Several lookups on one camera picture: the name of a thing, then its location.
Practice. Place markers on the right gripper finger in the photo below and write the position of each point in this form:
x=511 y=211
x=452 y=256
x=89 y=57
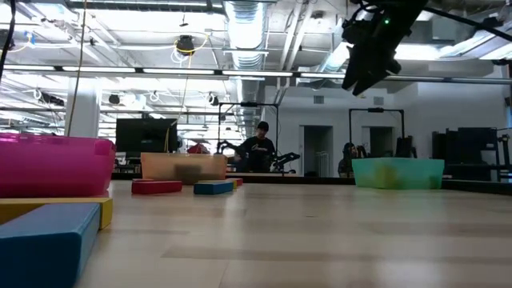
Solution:
x=376 y=74
x=352 y=68

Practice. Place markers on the yellow block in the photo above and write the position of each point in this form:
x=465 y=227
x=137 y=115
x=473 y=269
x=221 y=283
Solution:
x=234 y=184
x=16 y=210
x=386 y=176

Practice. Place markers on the long red block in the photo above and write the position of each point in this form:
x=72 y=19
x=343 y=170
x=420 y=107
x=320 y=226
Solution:
x=239 y=181

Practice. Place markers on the long blue block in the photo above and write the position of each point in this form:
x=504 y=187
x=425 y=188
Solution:
x=212 y=188

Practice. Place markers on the red plastic bin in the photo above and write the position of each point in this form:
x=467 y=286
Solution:
x=48 y=164

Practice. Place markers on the black background robot arm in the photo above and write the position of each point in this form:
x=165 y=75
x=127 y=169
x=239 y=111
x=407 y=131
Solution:
x=228 y=147

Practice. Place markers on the black robot arm with green lights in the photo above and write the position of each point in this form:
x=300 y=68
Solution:
x=286 y=159

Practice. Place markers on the person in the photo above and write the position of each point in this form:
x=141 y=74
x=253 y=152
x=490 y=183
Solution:
x=258 y=154
x=350 y=158

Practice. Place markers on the teal translucent plastic bin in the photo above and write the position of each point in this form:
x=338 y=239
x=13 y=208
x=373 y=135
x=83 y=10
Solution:
x=420 y=173

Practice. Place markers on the black equipment rack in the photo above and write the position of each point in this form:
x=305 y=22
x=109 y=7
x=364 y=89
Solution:
x=472 y=148

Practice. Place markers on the red rounded background object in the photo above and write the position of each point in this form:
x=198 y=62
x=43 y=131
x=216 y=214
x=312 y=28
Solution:
x=198 y=149

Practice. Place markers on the orange translucent plastic bin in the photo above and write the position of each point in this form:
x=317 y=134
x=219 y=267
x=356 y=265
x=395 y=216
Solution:
x=160 y=166

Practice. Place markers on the black monitor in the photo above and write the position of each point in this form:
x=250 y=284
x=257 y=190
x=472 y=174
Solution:
x=136 y=134

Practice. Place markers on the white building column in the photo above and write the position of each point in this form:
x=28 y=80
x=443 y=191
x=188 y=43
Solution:
x=82 y=108

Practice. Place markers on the black robot station frame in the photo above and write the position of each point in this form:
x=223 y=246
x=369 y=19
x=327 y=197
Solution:
x=277 y=120
x=376 y=109

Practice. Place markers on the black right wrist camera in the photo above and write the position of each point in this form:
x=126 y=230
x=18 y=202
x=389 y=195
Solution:
x=356 y=32

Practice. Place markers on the black aluminium table frame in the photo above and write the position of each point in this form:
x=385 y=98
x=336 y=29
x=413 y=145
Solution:
x=304 y=180

